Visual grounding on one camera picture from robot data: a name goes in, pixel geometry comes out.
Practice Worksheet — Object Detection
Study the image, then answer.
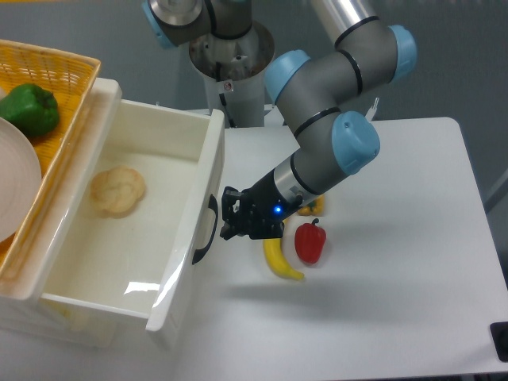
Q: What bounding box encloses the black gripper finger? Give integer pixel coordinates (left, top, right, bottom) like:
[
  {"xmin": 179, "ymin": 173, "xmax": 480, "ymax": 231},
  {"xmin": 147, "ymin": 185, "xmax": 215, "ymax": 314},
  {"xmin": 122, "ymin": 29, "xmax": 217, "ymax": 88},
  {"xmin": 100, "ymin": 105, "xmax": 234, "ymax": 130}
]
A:
[
  {"xmin": 221, "ymin": 186, "xmax": 247, "ymax": 217},
  {"xmin": 219, "ymin": 221, "xmax": 247, "ymax": 241}
]

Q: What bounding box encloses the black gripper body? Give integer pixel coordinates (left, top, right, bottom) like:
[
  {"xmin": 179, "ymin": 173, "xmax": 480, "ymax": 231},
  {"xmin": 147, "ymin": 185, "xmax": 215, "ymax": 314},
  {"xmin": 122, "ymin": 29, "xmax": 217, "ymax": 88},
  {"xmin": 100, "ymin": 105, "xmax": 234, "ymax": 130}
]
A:
[{"xmin": 238, "ymin": 170, "xmax": 300, "ymax": 240}]

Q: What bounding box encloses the white top drawer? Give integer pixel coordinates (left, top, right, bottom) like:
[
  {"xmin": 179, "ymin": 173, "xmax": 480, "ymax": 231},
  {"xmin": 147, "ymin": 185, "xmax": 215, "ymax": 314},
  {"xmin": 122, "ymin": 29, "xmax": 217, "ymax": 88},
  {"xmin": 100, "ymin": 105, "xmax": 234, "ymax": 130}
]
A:
[{"xmin": 42, "ymin": 100, "xmax": 225, "ymax": 334}]

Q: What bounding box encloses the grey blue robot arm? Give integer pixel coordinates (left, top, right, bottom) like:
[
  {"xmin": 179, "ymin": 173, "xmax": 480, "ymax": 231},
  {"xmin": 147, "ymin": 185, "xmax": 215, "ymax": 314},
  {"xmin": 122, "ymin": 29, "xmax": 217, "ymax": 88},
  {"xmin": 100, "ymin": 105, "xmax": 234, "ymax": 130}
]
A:
[{"xmin": 142, "ymin": 1, "xmax": 418, "ymax": 240}]

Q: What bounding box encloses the white drawer cabinet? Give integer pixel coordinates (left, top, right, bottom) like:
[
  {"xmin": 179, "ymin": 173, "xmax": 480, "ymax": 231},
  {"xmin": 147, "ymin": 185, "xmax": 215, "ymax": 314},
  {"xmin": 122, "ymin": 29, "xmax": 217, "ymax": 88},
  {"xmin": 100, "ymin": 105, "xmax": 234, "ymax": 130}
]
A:
[{"xmin": 0, "ymin": 77, "xmax": 183, "ymax": 350}]

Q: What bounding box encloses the yellow banana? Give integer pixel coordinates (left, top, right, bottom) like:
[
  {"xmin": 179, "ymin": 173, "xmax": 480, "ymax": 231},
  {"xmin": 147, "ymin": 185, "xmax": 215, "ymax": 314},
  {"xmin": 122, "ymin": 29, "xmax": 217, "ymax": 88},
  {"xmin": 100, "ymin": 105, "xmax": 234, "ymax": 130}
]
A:
[{"xmin": 263, "ymin": 238, "xmax": 305, "ymax": 281}]

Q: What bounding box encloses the yellow bell pepper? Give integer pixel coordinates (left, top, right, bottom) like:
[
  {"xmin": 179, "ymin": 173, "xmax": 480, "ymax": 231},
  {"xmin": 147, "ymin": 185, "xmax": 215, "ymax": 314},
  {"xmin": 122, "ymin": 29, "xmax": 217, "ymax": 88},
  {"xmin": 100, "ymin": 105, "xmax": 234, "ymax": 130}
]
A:
[{"xmin": 298, "ymin": 194, "xmax": 325, "ymax": 216}]

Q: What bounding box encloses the red bell pepper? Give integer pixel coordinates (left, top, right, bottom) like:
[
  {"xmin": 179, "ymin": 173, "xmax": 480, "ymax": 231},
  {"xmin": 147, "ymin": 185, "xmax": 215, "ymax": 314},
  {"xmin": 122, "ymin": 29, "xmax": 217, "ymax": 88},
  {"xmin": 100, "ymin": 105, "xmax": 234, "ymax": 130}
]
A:
[{"xmin": 294, "ymin": 218, "xmax": 327, "ymax": 264}]

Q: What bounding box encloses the round bread bun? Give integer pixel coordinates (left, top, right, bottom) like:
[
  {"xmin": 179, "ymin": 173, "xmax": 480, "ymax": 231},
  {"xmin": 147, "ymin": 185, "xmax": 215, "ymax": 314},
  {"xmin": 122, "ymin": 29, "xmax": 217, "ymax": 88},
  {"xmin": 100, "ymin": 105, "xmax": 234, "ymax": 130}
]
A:
[{"xmin": 90, "ymin": 166, "xmax": 146, "ymax": 214}]

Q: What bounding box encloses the yellow woven basket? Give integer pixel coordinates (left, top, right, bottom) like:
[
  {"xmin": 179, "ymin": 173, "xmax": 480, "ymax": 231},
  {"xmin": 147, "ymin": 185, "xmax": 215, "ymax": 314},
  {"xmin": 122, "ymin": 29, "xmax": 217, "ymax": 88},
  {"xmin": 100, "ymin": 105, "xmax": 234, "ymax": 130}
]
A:
[{"xmin": 1, "ymin": 40, "xmax": 101, "ymax": 272}]

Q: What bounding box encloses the white plate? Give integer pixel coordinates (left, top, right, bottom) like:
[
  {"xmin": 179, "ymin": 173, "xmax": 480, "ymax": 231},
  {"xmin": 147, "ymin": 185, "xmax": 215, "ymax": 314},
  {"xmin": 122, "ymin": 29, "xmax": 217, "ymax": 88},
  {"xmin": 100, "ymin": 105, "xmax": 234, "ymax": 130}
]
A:
[{"xmin": 1, "ymin": 118, "xmax": 41, "ymax": 240}]

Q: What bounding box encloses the green bell pepper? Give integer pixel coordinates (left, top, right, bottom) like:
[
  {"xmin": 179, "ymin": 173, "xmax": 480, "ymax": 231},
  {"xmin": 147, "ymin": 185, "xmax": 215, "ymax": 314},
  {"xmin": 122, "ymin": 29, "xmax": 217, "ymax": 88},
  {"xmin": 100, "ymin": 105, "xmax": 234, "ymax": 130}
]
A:
[{"xmin": 1, "ymin": 83, "xmax": 60, "ymax": 137}]

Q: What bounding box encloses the black object at table edge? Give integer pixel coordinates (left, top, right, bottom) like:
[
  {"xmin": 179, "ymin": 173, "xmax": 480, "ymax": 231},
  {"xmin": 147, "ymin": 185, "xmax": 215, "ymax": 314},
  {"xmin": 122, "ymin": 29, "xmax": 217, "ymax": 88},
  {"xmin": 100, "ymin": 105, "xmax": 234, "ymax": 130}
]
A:
[{"xmin": 490, "ymin": 321, "xmax": 508, "ymax": 363}]

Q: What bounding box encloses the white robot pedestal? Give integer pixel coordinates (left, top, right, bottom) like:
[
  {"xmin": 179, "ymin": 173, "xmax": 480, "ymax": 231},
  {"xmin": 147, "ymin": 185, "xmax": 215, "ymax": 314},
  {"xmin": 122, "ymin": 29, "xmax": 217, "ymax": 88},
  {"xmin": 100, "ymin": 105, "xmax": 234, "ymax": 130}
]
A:
[{"xmin": 189, "ymin": 21, "xmax": 275, "ymax": 128}]

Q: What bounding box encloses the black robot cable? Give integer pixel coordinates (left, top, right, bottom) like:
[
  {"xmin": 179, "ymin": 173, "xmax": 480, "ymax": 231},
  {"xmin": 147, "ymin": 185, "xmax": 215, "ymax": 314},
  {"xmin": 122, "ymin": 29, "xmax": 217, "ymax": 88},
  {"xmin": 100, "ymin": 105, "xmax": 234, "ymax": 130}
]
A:
[{"xmin": 215, "ymin": 61, "xmax": 238, "ymax": 129}]

